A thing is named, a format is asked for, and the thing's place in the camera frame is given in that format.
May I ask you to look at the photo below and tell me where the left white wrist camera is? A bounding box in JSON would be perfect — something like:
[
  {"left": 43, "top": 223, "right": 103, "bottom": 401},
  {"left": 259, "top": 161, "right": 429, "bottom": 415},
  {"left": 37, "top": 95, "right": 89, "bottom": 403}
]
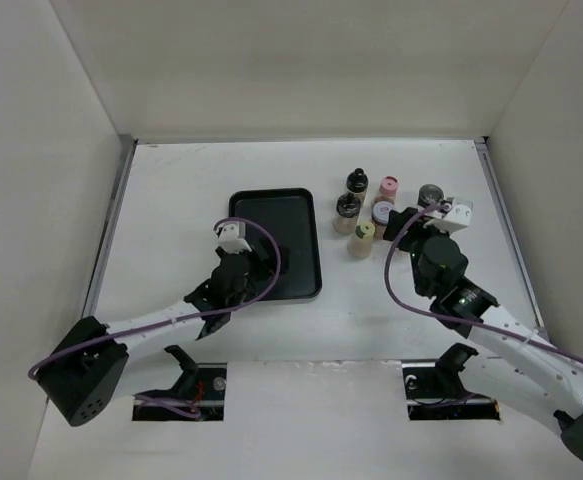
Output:
[{"left": 217, "top": 221, "right": 252, "bottom": 254}]

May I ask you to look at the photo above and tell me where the silver cap blue label bottle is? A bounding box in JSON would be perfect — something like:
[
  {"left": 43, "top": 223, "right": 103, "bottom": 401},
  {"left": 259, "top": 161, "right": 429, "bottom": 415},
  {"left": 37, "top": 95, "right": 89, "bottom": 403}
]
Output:
[{"left": 371, "top": 201, "right": 395, "bottom": 240}]

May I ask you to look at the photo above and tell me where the black plastic tray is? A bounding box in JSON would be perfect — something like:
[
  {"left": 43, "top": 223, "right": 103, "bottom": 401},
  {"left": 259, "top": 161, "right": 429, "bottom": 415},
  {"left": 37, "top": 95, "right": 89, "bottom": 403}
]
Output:
[{"left": 229, "top": 188, "right": 322, "bottom": 301}]

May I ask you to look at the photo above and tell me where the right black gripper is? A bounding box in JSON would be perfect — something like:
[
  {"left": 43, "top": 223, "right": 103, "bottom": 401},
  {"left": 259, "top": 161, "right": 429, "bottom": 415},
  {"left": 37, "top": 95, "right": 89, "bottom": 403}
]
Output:
[{"left": 383, "top": 207, "right": 454, "bottom": 296}]

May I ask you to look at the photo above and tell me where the black cap spice bottle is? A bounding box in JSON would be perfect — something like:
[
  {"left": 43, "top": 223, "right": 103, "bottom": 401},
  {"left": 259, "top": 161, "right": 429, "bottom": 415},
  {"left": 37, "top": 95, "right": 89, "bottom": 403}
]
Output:
[
  {"left": 345, "top": 168, "right": 369, "bottom": 198},
  {"left": 333, "top": 192, "right": 362, "bottom": 235}
]

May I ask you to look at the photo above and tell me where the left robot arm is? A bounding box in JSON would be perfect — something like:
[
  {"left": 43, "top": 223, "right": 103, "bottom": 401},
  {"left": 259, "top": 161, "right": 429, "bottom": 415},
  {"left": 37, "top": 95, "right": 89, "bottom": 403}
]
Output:
[{"left": 29, "top": 240, "right": 290, "bottom": 427}]

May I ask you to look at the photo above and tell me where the pink cap spice bottle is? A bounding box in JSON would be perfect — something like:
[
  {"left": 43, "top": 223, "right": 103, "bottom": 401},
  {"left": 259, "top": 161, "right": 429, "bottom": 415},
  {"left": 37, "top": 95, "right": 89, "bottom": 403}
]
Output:
[{"left": 374, "top": 176, "right": 399, "bottom": 205}]

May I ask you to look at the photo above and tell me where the black cap spice bottle front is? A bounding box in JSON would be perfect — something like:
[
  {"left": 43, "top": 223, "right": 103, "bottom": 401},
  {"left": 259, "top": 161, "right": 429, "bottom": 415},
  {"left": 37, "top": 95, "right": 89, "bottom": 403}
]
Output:
[{"left": 333, "top": 192, "right": 362, "bottom": 235}]

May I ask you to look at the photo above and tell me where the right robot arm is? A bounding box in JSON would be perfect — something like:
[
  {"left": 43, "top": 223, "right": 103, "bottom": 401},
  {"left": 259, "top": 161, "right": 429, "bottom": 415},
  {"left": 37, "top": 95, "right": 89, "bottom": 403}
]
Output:
[{"left": 383, "top": 201, "right": 583, "bottom": 462}]

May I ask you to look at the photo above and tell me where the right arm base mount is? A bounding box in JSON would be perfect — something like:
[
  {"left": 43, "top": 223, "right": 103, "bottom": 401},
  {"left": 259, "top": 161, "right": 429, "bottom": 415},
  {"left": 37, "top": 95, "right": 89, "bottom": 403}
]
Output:
[{"left": 402, "top": 344, "right": 500, "bottom": 421}]

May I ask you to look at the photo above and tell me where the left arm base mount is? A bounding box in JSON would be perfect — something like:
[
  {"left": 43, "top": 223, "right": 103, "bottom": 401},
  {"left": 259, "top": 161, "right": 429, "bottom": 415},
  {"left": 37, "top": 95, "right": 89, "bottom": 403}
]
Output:
[{"left": 132, "top": 345, "right": 228, "bottom": 422}]

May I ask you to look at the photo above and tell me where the yellow cap spice bottle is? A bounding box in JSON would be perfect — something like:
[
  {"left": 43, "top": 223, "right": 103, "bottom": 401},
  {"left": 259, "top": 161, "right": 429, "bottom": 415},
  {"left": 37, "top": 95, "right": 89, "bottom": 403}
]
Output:
[{"left": 347, "top": 221, "right": 375, "bottom": 259}]

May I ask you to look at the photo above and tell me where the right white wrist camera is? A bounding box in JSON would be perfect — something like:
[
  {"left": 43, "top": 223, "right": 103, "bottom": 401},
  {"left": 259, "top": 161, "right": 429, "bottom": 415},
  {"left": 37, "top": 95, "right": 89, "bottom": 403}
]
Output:
[{"left": 425, "top": 197, "right": 473, "bottom": 235}]

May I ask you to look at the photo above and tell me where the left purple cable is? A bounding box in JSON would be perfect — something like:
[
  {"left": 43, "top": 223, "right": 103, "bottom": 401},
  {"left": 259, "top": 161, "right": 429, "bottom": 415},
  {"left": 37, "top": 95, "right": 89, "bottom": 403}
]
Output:
[{"left": 27, "top": 218, "right": 283, "bottom": 381}]

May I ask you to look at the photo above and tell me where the grey clear cap spice bottle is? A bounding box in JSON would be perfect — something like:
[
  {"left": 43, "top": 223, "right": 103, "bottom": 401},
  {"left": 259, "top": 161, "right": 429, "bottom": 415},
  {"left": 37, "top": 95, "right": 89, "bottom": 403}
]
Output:
[{"left": 417, "top": 184, "right": 444, "bottom": 209}]

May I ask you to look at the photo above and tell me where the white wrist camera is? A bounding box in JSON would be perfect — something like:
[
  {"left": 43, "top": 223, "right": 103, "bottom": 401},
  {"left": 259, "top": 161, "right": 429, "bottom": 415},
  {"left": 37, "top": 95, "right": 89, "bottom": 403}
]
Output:
[
  {"left": 425, "top": 197, "right": 473, "bottom": 235},
  {"left": 217, "top": 221, "right": 252, "bottom": 254}
]

